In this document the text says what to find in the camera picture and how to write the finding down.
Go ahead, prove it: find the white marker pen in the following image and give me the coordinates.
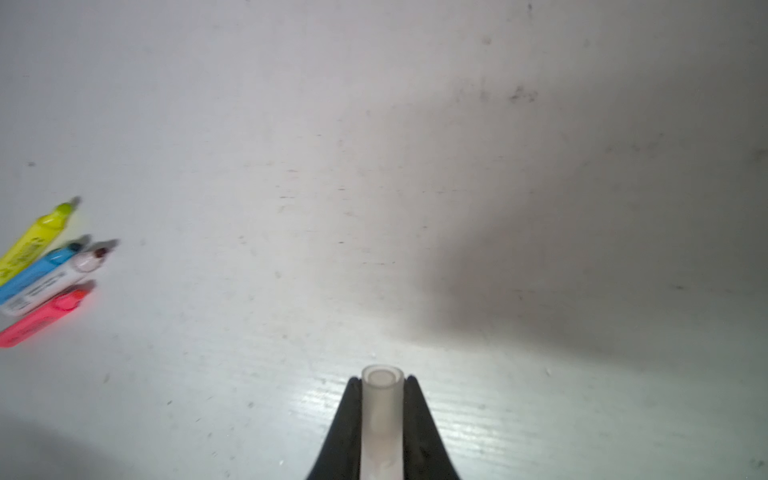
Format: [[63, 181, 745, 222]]
[[1, 241, 117, 318]]

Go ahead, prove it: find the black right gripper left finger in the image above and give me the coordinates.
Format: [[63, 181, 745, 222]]
[[306, 377, 362, 480]]

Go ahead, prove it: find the clear pen cap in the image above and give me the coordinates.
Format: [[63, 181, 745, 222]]
[[360, 365, 404, 480]]

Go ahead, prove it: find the yellow highlighter pen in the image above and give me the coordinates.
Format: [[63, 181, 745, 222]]
[[1, 196, 81, 285]]

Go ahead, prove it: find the blue highlighter pen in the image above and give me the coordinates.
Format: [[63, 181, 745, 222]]
[[1, 235, 91, 304]]

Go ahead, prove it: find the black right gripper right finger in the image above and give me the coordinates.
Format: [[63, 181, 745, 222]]
[[402, 375, 460, 480]]

